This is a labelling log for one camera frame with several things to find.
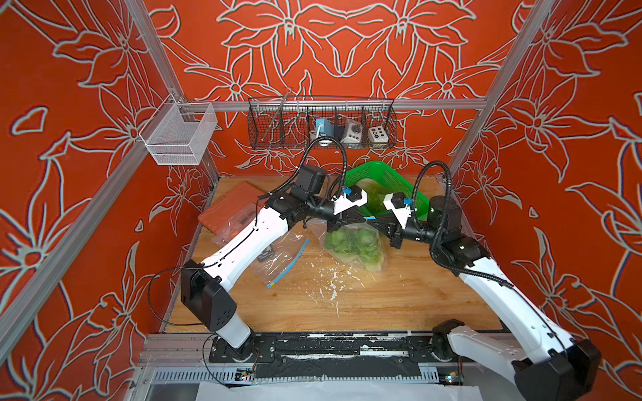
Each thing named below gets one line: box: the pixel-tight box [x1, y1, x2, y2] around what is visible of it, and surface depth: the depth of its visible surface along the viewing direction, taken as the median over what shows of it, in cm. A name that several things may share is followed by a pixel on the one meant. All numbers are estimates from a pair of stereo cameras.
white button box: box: [367, 125, 389, 143], surface depth 96 cm
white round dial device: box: [340, 119, 362, 144], surface depth 94 cm
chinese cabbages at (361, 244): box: [323, 225, 386, 272], surface depth 81 cm
